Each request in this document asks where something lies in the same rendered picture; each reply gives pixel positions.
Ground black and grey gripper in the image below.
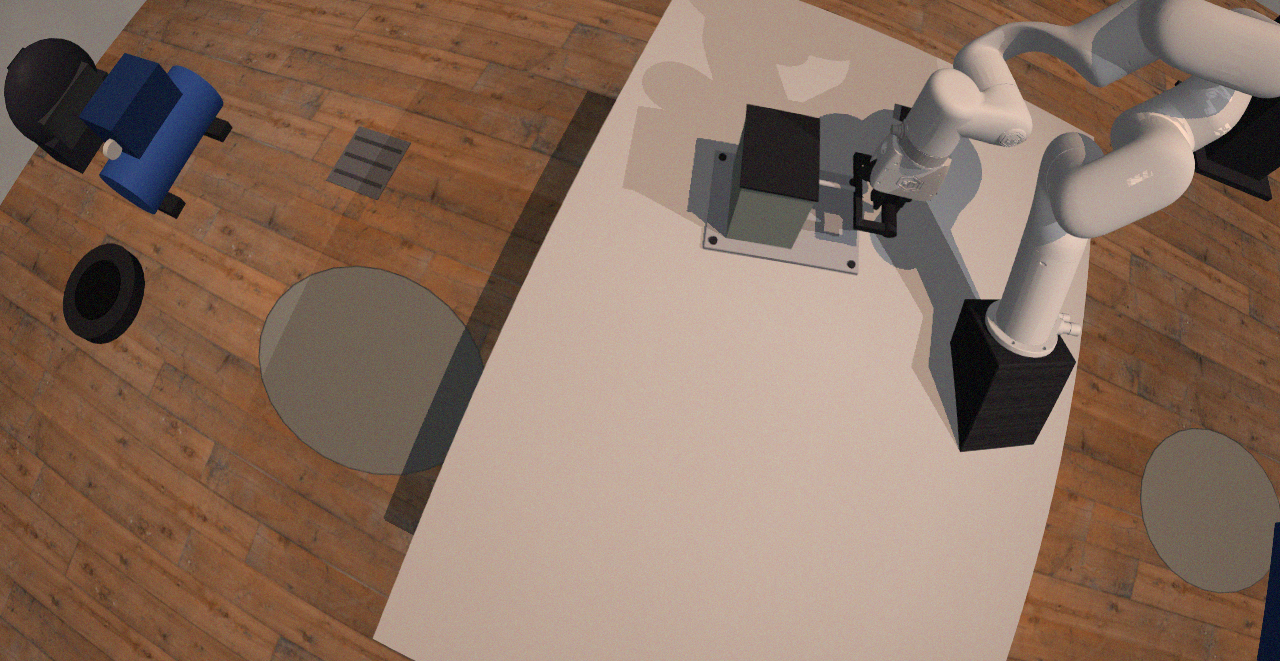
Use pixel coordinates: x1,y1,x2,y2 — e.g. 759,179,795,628
859,135,951,213

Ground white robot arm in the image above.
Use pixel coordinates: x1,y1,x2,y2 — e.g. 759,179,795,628
890,0,1280,357

